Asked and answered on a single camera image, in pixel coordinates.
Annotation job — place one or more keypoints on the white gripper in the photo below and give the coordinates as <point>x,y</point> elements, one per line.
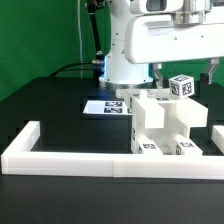
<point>155,39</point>

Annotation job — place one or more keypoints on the white chair back part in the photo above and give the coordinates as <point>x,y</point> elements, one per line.
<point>152,108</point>

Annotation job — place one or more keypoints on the white chair seat part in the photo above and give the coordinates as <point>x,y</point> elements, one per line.
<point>159,134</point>

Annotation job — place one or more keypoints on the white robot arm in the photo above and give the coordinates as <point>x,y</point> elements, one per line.
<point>109,20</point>

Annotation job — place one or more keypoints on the white tag sheet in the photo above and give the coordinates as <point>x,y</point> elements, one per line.
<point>110,107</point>

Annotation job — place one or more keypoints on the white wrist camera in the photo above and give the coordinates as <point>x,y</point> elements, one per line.
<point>155,6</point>

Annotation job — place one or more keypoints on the white U-shaped fence frame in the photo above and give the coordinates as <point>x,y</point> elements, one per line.
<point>19,158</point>

